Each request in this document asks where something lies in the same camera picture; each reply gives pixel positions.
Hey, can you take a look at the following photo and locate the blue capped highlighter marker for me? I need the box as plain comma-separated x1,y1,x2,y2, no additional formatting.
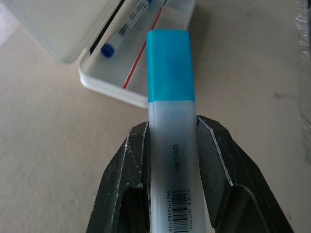
146,30,208,233

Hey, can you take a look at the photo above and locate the white marker with blue cap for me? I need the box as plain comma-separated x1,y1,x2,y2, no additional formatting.
100,0,154,58

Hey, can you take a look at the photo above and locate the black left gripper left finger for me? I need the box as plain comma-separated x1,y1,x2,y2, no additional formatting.
86,122,152,233

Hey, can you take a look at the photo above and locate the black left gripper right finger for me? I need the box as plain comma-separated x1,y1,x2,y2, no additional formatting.
196,115,296,233

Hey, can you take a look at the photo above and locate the thin red marker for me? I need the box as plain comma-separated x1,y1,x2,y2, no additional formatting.
122,6,163,88

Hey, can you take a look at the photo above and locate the translucent white pencil case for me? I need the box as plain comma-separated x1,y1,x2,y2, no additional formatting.
5,0,196,109

